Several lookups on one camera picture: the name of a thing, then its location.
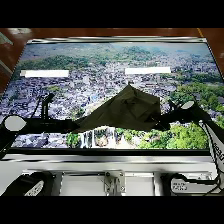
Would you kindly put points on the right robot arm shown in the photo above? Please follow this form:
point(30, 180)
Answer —
point(193, 115)

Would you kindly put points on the silver frame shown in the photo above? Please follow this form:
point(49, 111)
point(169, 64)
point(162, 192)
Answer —
point(110, 163)

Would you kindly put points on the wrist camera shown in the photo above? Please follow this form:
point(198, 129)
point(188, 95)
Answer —
point(172, 106)
point(45, 106)

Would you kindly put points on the dark green T-shirt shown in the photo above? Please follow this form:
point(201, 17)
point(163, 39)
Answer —
point(128, 110)

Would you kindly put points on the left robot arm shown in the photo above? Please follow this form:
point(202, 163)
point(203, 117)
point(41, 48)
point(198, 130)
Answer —
point(36, 124)

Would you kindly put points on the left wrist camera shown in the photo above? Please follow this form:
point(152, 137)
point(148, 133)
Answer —
point(45, 106)

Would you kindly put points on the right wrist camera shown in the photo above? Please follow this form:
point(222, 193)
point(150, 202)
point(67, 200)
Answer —
point(172, 106)

